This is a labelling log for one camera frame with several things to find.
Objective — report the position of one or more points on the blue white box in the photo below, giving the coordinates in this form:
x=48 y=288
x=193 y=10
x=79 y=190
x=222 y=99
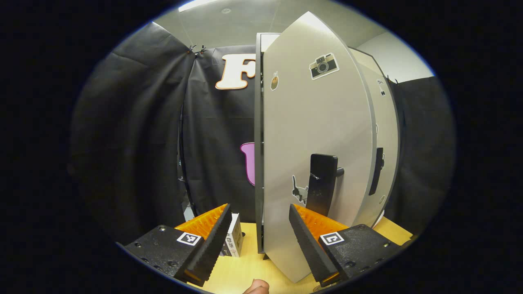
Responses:
x=235 y=239

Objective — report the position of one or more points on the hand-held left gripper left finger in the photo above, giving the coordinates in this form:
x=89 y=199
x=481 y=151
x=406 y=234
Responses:
x=208 y=249

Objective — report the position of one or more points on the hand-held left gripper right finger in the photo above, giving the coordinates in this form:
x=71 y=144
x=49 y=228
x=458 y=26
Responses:
x=310 y=249

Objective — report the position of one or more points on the white cabinet door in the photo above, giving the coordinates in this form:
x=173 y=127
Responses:
x=318 y=122
x=388 y=122

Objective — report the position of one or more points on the ceiling light panel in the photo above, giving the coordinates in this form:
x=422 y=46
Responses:
x=196 y=5

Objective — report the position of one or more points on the black backdrop cloth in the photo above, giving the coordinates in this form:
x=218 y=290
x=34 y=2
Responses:
x=122 y=122

